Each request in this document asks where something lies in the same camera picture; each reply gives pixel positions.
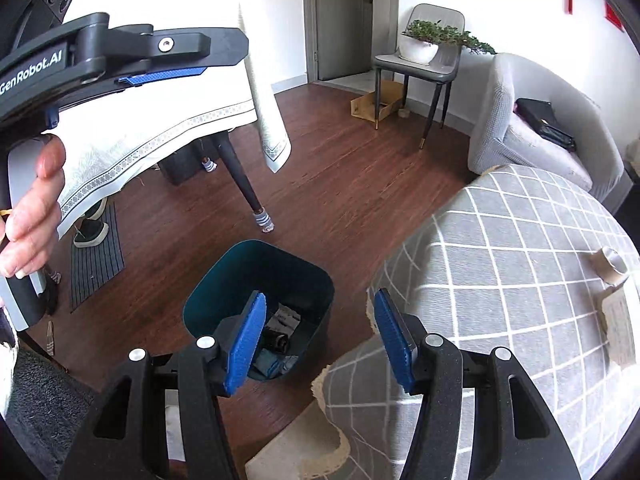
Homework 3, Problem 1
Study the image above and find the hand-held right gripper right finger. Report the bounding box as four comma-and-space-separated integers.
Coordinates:
373, 287, 573, 480

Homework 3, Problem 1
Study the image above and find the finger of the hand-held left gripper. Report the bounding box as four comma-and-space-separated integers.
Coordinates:
102, 24, 250, 73
57, 65, 209, 111

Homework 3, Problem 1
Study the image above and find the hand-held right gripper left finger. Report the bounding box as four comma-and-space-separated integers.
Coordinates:
57, 290, 268, 480

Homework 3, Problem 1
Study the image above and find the teal trash bin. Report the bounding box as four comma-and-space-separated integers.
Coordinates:
182, 240, 335, 383

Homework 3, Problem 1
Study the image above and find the person's left hand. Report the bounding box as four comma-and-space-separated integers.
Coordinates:
0, 135, 67, 281

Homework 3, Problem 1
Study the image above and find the pale floral tablecloth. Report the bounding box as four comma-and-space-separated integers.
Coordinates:
52, 0, 293, 241

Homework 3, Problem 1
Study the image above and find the dark storage box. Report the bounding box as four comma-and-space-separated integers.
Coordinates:
159, 141, 207, 186

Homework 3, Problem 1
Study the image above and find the grey checked tablecloth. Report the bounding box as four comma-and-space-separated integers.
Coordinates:
312, 165, 640, 480

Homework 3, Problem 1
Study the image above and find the dark table leg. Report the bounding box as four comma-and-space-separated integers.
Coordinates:
212, 130, 265, 216

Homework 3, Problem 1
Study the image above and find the grey door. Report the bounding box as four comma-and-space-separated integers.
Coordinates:
315, 0, 396, 81

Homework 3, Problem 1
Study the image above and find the dark sneaker white sole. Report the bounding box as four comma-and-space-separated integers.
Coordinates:
73, 220, 110, 249

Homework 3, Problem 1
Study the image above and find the dark striped floor mat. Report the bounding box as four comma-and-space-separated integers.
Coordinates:
67, 202, 126, 313

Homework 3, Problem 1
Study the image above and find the open cardboard floor box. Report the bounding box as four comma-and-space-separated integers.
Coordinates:
350, 80, 406, 122

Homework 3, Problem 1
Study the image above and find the grey dining chair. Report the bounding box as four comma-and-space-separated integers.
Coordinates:
372, 3, 467, 151

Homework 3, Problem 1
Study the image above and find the potted green plant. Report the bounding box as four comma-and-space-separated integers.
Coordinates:
398, 19, 497, 66

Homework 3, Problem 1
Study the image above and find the tape roll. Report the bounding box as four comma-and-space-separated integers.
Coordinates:
587, 246, 630, 285

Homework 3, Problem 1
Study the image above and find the grey armchair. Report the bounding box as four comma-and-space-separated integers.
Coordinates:
467, 52, 626, 213

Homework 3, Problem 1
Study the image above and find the black bag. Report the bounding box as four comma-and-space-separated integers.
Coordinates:
515, 97, 577, 152

